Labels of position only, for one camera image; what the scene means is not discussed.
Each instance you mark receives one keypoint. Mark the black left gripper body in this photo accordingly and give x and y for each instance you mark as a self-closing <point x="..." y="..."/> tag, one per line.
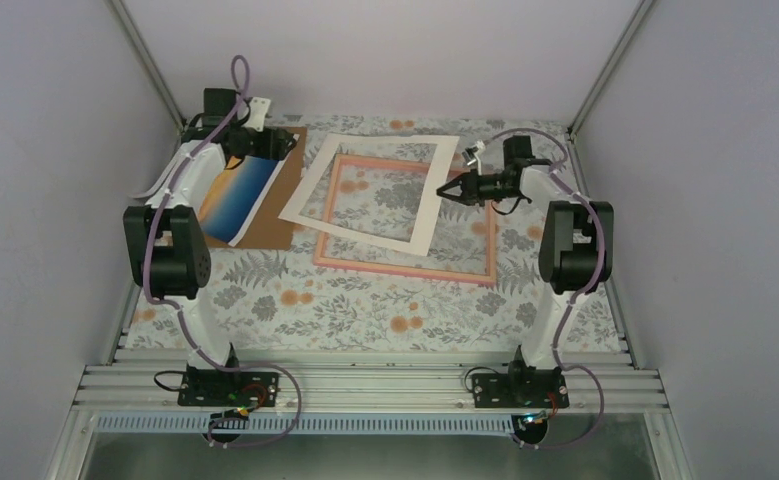
<point x="267" y="150"/>

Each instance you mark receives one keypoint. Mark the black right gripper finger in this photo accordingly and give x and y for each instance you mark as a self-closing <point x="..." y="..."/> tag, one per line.
<point x="456" y="185"/>
<point x="460" y="198"/>

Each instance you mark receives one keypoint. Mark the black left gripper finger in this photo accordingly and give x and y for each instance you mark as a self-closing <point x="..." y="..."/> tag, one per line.
<point x="283" y="149"/>
<point x="285" y="136"/>

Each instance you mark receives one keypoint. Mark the sunset photo print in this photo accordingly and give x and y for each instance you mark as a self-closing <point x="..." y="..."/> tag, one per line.
<point x="240" y="199"/>

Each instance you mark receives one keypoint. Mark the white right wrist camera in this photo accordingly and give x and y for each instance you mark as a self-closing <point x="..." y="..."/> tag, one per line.
<point x="472" y="155"/>

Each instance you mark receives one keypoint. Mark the brown cardboard backing board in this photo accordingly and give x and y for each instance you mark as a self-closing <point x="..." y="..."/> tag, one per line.
<point x="283" y="199"/>

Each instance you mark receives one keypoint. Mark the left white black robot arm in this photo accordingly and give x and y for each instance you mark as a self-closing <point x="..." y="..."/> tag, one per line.
<point x="169" y="257"/>

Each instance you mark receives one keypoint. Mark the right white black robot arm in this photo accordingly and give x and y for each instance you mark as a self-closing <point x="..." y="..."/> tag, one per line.
<point x="574" y="259"/>

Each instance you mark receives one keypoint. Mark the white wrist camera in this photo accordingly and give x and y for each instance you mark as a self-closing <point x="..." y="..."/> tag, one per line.
<point x="472" y="155"/>
<point x="257" y="110"/>

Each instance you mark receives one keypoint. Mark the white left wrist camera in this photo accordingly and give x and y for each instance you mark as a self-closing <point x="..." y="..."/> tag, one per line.
<point x="257" y="110"/>

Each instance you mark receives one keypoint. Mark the pink wooden picture frame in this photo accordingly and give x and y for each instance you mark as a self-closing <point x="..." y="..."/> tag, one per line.
<point x="487" y="279"/>

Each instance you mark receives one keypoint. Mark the floral patterned table mat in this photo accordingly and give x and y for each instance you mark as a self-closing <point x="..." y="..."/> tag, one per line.
<point x="266" y="299"/>

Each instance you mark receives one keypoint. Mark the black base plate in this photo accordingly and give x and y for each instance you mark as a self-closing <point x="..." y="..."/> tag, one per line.
<point x="214" y="388"/>
<point x="538" y="390"/>

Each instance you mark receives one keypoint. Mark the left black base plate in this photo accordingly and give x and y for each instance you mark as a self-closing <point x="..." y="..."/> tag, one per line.
<point x="214" y="388"/>

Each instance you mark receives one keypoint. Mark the grey slotted cable duct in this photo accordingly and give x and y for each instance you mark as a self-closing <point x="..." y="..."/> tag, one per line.
<point x="308" y="424"/>

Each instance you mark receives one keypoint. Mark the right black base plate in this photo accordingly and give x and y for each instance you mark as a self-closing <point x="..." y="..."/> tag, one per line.
<point x="538" y="390"/>

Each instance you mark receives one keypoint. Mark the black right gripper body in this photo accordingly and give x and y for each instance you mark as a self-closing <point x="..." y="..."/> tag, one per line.
<point x="477" y="194"/>

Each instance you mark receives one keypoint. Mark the aluminium mounting rail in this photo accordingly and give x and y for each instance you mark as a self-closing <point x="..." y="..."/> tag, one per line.
<point x="372" y="382"/>

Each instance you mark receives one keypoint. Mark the white paper mat border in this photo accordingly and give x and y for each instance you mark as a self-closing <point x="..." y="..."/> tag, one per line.
<point x="429" y="203"/>

